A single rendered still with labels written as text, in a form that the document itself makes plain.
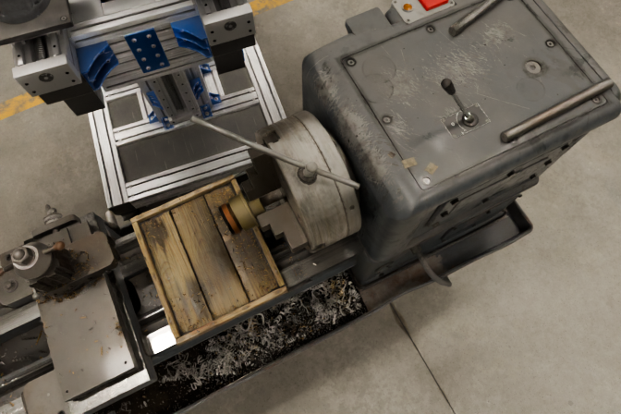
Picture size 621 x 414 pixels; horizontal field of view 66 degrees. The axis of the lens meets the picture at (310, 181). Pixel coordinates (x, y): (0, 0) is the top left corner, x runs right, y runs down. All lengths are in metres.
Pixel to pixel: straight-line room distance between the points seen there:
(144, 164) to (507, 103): 1.59
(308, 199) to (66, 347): 0.66
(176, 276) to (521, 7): 1.07
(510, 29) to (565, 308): 1.49
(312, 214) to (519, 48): 0.60
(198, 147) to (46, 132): 0.87
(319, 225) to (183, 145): 1.31
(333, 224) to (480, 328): 1.34
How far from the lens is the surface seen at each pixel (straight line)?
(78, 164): 2.60
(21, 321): 1.47
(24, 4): 1.44
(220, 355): 1.59
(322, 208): 0.99
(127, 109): 2.40
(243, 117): 2.24
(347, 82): 1.06
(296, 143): 1.00
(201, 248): 1.32
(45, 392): 1.38
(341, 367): 2.13
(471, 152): 1.03
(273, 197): 1.16
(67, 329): 1.29
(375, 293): 1.62
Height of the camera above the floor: 2.13
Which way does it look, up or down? 67 degrees down
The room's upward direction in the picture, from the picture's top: straight up
